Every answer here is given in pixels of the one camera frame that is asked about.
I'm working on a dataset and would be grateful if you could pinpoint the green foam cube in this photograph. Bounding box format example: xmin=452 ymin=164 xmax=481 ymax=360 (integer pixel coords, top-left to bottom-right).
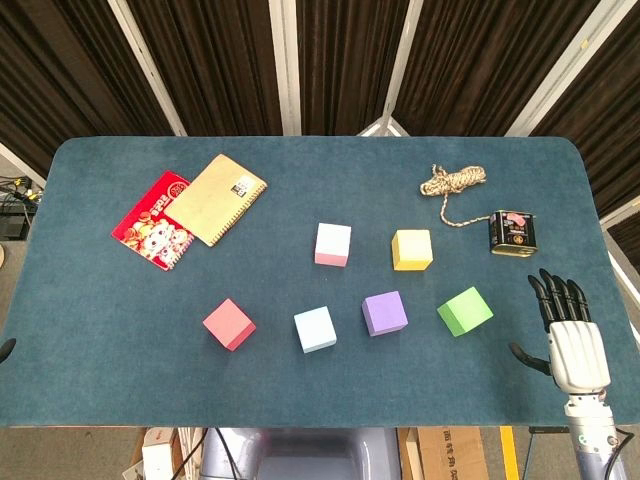
xmin=436 ymin=286 xmax=495 ymax=338

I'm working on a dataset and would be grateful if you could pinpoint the red foam cube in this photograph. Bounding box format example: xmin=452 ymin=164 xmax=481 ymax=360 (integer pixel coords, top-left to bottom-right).
xmin=202 ymin=298 xmax=257 ymax=353

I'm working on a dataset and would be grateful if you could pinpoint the black floor equipment box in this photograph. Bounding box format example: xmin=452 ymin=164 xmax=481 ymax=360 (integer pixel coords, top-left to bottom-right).
xmin=0 ymin=197 xmax=32 ymax=239

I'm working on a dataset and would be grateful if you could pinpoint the white metal frame post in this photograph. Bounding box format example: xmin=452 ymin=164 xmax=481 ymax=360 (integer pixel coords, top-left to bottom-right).
xmin=0 ymin=142 xmax=47 ymax=187
xmin=504 ymin=0 xmax=629 ymax=137
xmin=107 ymin=0 xmax=189 ymax=137
xmin=355 ymin=0 xmax=425 ymax=137
xmin=268 ymin=0 xmax=303 ymax=137
xmin=606 ymin=238 xmax=640 ymax=296

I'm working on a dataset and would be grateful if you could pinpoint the grey-blue robot torso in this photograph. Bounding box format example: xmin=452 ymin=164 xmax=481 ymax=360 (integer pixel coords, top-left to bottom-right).
xmin=199 ymin=427 xmax=404 ymax=480

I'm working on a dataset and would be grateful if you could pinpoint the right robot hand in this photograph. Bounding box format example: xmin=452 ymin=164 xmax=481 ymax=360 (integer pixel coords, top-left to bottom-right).
xmin=508 ymin=268 xmax=612 ymax=392

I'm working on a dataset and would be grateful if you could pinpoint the small white box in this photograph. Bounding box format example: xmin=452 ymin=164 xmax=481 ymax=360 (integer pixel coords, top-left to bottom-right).
xmin=141 ymin=427 xmax=176 ymax=476

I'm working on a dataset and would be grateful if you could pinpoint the light blue foam cube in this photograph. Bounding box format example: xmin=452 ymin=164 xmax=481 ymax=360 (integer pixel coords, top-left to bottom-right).
xmin=293 ymin=306 xmax=338 ymax=355

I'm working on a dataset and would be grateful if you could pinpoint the teal felt table mat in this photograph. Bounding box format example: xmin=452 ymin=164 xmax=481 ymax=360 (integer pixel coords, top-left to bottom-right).
xmin=0 ymin=136 xmax=640 ymax=429

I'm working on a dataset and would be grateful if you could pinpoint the braided rope bundle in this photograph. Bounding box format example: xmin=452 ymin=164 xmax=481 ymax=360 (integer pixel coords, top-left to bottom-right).
xmin=419 ymin=163 xmax=494 ymax=229

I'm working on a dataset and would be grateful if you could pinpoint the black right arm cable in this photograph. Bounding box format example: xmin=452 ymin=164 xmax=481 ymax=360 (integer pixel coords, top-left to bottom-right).
xmin=607 ymin=427 xmax=636 ymax=480

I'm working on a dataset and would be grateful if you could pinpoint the printed cardboard box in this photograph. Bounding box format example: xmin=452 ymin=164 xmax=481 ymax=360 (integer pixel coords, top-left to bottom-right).
xmin=417 ymin=426 xmax=489 ymax=480

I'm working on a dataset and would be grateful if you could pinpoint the tan kraft spiral notebook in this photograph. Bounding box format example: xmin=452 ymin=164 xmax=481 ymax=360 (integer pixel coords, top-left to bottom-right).
xmin=164 ymin=153 xmax=269 ymax=248

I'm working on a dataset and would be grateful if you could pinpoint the yellow foam cube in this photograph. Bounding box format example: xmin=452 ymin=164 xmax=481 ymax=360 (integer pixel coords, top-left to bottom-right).
xmin=391 ymin=229 xmax=434 ymax=272

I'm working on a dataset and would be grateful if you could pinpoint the black and gold tin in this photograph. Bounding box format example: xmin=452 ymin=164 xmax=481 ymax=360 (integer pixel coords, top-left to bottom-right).
xmin=488 ymin=209 xmax=539 ymax=259

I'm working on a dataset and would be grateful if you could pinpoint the dark brown curtain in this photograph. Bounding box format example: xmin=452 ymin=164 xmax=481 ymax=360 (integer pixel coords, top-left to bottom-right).
xmin=0 ymin=0 xmax=640 ymax=261

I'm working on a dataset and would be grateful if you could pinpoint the red spiral notebook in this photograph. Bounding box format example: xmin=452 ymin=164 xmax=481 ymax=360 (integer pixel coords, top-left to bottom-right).
xmin=110 ymin=170 xmax=195 ymax=272

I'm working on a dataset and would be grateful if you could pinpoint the pink foam cube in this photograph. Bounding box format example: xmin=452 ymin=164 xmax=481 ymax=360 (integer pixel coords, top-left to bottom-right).
xmin=314 ymin=222 xmax=353 ymax=268

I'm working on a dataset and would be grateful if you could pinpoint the purple foam cube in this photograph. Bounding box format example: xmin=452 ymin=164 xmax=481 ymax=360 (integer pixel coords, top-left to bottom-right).
xmin=361 ymin=290 xmax=409 ymax=338

